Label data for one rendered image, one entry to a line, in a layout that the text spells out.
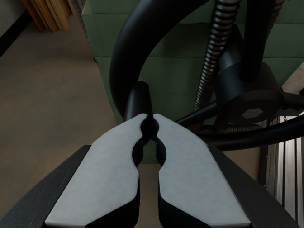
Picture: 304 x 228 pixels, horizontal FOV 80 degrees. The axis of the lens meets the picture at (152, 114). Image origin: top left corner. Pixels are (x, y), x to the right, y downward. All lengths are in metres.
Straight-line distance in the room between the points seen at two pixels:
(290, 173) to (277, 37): 0.63
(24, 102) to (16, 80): 0.23
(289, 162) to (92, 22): 0.87
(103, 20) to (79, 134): 0.88
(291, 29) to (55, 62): 1.47
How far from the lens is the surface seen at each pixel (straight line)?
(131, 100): 0.15
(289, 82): 0.58
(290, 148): 0.99
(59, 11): 1.86
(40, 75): 1.57
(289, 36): 0.44
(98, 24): 0.36
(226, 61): 0.24
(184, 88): 0.47
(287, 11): 0.28
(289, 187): 0.92
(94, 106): 1.23
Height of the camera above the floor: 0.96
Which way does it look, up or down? 57 degrees down
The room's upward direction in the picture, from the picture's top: straight up
